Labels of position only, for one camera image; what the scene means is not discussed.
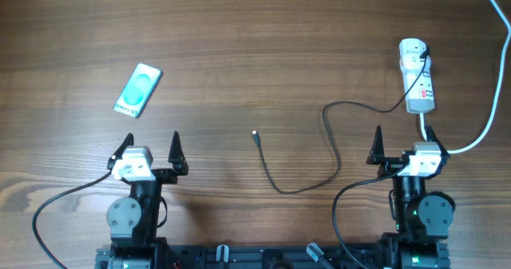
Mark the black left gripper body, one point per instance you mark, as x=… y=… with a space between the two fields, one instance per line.
x=165 y=176

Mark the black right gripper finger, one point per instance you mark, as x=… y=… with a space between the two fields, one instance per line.
x=377 y=153
x=431 y=137

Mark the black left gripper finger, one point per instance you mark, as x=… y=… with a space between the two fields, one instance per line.
x=117 y=155
x=176 y=155

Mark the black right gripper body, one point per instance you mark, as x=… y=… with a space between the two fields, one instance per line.
x=391 y=165

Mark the teal Galaxy smartphone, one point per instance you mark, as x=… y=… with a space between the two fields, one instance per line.
x=137 y=90

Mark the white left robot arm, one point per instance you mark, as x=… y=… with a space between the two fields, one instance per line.
x=134 y=220

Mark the white power strip socket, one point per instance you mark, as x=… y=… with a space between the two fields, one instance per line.
x=415 y=66

